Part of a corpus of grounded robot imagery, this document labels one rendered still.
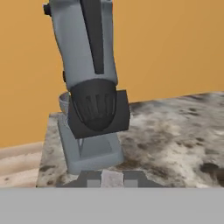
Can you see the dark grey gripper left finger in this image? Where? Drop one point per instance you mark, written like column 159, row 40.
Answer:
column 87, row 178

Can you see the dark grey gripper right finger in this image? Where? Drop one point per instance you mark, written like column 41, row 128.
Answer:
column 137, row 178

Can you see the grey stand mixer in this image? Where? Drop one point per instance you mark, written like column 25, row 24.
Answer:
column 87, row 73

